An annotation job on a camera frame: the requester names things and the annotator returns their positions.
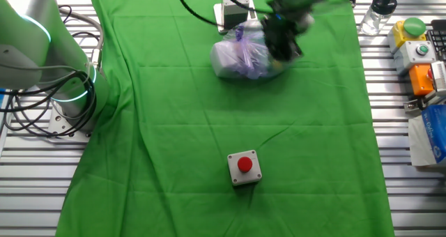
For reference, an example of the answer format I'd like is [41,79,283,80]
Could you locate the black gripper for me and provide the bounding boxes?
[260,0,314,62]

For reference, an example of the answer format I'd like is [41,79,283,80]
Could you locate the clear plastic bag of things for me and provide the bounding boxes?
[210,19,292,80]

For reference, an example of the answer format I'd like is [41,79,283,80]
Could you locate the clear spray bottle black cap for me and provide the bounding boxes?
[358,0,399,36]

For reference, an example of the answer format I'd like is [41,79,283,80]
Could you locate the green cloth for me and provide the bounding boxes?
[54,0,397,237]

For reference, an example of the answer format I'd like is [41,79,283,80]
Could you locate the yellow box green mushroom button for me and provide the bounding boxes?
[387,17,428,55]

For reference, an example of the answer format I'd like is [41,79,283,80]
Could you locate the red button box black base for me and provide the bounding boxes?
[226,149,263,187]

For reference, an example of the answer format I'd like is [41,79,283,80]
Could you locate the gray box green button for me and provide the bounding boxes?
[393,40,438,76]

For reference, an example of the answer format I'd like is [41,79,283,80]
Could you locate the orange box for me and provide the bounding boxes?
[408,63,436,97]

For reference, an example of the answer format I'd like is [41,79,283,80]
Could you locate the black keyboard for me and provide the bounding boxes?
[426,19,446,62]

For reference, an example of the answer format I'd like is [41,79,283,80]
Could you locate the blue tissue pack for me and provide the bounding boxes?
[407,104,446,168]

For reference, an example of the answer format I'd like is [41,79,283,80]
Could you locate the small aluminium bracket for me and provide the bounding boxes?
[403,90,446,113]

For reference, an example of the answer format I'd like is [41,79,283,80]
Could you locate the silver ridged camera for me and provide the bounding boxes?
[430,61,446,91]

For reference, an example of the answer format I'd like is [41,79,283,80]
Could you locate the gray corrugated hose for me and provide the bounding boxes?
[57,5,105,72]

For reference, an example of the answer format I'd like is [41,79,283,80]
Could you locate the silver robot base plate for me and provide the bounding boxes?
[47,100,94,144]

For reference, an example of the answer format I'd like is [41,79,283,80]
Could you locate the black cable bundle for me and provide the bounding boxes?
[0,69,99,138]

